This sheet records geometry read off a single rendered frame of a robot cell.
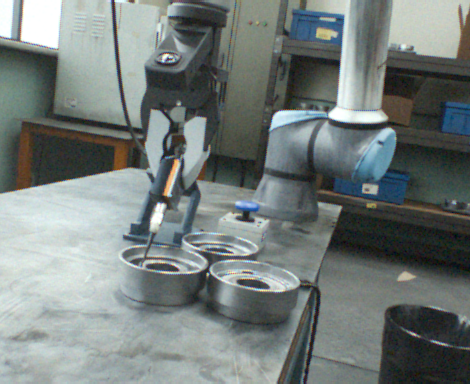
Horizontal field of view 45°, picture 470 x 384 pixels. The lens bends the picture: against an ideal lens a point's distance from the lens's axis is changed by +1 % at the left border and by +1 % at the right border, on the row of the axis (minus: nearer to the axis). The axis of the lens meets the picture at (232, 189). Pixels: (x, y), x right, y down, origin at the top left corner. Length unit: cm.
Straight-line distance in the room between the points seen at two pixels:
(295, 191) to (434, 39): 363
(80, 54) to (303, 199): 211
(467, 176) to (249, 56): 194
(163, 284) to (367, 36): 66
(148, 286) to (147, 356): 12
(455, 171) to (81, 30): 300
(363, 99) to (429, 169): 361
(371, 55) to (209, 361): 73
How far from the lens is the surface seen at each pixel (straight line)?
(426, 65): 410
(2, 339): 55
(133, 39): 300
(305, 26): 425
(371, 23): 110
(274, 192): 119
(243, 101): 455
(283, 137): 118
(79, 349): 53
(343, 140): 112
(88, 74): 310
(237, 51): 459
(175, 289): 63
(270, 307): 62
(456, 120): 421
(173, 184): 66
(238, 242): 81
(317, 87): 470
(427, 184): 471
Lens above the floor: 104
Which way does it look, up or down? 9 degrees down
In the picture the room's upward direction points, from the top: 8 degrees clockwise
